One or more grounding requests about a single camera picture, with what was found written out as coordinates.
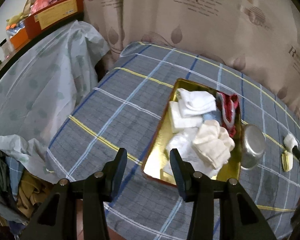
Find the stainless steel bowl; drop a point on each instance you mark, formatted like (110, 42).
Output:
(253, 148)

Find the beige leaf print curtain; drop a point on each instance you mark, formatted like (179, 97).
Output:
(260, 38)

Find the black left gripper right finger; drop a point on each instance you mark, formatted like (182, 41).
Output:
(240, 218)

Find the white green dotted cover sheet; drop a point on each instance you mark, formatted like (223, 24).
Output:
(41, 90)

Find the red yellow cardboard box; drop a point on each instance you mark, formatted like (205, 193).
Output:
(51, 15)

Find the gold red tin tray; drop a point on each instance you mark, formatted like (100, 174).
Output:
(157, 157)

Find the cream fluffy towel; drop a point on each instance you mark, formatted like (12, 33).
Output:
(213, 143)

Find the white printed cloth bag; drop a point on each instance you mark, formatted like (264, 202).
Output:
(182, 141)

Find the small yellow cloth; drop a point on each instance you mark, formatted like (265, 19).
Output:
(287, 161)

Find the white yellow-edged towel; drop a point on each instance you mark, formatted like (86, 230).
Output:
(290, 142)

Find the small white fluffy cloth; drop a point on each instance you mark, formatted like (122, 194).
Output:
(193, 103)

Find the orange box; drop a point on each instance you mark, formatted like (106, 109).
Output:
(19, 39)

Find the red white fabric pouch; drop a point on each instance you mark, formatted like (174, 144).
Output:
(228, 104)

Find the pile of clothes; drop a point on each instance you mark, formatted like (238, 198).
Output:
(21, 194)

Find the light blue fluffy towel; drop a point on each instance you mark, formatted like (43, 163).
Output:
(213, 115)

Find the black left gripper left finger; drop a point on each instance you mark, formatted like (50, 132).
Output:
(56, 218)

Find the red plastic bag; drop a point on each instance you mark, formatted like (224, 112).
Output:
(41, 4)

